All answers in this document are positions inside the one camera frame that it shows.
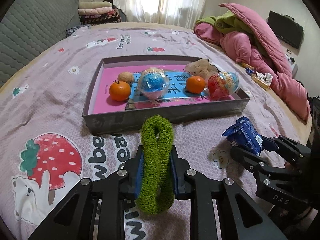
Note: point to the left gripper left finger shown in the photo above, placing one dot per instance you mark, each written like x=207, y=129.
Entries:
x=95, y=204

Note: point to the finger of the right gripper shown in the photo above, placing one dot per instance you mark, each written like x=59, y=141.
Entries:
x=290, y=150
x=250, y=161

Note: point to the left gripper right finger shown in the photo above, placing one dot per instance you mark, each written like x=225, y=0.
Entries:
x=219, y=209

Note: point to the blue snack packet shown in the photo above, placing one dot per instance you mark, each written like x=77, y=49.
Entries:
x=244, y=135

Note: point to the blue red surprise egg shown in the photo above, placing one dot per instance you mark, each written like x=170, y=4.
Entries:
x=222, y=84

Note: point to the green knitted hair scrunchie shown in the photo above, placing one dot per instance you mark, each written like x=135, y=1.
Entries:
x=156, y=192

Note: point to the orange tangerine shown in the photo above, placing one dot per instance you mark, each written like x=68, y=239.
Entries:
x=119, y=91
x=195, y=84

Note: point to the red white surprise egg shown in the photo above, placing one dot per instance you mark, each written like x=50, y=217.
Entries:
x=153, y=83

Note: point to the person's right hand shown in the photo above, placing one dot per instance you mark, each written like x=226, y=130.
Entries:
x=288, y=166

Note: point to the white floral scrunchie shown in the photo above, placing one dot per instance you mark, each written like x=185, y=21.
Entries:
x=265, y=78

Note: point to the purple strawberry print blanket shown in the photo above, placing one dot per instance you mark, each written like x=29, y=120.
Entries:
x=45, y=144

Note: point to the pink quilted duvet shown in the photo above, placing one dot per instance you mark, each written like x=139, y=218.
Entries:
x=262, y=51

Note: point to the blue wrapped candy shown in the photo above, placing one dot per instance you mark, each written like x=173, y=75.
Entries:
x=249, y=71

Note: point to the black television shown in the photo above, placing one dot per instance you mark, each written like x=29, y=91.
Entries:
x=286, y=29

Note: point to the green blanket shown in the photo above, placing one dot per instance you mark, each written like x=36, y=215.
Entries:
x=226, y=23

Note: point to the brown walnut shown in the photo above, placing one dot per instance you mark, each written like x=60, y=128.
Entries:
x=127, y=77

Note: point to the white sheer curtain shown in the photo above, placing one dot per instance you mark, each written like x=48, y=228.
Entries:
x=183, y=13

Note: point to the grey quilted headboard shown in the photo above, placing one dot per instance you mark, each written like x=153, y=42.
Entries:
x=32, y=26

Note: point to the stack of folded blankets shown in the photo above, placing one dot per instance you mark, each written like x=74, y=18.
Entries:
x=95, y=13

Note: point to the white box by wall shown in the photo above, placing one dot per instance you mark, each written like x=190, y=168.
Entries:
x=293, y=65

